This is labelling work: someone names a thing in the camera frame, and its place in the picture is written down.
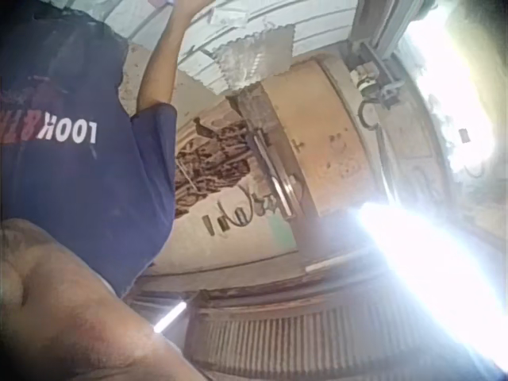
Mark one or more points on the person's right hand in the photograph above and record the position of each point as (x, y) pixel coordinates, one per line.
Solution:
(194, 5)

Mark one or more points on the small white fabric piece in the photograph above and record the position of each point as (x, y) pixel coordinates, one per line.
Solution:
(226, 18)

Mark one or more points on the white ribbed panel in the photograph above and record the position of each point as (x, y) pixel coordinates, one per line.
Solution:
(317, 20)

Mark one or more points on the beige door panel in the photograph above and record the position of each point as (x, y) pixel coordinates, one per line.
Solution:
(321, 131)

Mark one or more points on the white tube light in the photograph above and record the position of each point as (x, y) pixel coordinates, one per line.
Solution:
(170, 316)

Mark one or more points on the corrugated metal shutter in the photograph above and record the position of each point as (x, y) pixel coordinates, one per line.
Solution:
(285, 345)

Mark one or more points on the grey metal machine frame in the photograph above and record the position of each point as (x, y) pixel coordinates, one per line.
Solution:
(377, 59)

